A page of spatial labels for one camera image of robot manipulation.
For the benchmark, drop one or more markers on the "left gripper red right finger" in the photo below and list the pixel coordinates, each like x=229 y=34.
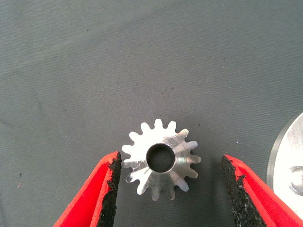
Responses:
x=258 y=201

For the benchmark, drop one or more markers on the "dark grey table cloth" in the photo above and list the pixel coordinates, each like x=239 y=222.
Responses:
x=142 y=47

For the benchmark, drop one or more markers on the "round white metal carrier plate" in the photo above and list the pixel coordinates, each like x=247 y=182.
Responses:
x=291 y=146

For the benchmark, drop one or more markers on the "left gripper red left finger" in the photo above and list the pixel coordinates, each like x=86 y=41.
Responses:
x=94 y=196

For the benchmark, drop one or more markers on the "small steel planetary gear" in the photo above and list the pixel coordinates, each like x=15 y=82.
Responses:
x=137 y=151

